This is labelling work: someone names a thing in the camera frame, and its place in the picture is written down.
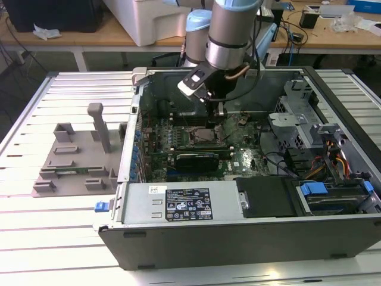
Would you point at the black open PC case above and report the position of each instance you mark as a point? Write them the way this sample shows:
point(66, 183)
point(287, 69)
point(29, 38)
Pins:
point(238, 244)

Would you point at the large black box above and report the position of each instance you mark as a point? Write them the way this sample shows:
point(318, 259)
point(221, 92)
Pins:
point(53, 15)

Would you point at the wooden desk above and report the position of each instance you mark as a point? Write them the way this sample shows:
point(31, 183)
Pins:
point(74, 40)

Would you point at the white plastic container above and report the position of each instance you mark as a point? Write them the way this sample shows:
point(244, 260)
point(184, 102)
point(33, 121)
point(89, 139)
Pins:
point(149, 21)

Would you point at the clear plastic bags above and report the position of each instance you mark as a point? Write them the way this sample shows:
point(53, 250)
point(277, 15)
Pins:
point(345, 24)

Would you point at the hard disk in blue carrier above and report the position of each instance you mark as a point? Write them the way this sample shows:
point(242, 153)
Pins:
point(314, 189)

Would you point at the black RAM slot row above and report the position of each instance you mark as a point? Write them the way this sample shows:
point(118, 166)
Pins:
point(190, 119)
point(199, 146)

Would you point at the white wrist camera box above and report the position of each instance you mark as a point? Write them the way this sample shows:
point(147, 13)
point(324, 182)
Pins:
point(192, 83)

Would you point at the blue case latch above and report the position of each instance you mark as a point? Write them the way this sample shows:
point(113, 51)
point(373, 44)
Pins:
point(101, 207)

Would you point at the crumpled white tissue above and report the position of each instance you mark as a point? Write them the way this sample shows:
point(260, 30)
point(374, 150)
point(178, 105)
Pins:
point(46, 31)

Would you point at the grey parts rack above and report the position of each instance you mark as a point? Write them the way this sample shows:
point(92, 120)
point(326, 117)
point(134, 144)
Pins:
point(86, 149)

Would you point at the black graphics card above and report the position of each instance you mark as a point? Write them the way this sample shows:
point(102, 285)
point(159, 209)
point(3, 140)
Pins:
point(196, 162)

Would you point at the black plastic shroud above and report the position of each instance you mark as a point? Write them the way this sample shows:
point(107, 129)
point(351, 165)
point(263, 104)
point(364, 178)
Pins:
point(265, 196)

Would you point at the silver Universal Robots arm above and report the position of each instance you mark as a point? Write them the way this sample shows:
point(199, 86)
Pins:
point(226, 29)

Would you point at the blue cardboard box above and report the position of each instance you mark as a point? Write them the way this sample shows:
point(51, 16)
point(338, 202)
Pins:
point(364, 6)

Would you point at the metal locking lever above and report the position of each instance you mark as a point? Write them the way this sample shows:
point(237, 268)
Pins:
point(186, 123)

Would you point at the CPU socket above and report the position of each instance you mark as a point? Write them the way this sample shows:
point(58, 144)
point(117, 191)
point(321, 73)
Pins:
point(191, 134)

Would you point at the grey power supply with label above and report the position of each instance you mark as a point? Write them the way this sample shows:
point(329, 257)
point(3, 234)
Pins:
point(140, 202)

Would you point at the small black box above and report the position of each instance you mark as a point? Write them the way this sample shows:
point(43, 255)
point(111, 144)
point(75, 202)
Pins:
point(308, 19)

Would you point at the metal drive cage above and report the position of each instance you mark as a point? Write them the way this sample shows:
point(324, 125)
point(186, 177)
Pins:
point(297, 119)

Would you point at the green motherboard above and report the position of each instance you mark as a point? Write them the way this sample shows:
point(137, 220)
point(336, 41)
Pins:
point(247, 161)

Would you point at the blue plastic clip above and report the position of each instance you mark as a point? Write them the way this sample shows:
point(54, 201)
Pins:
point(368, 186)

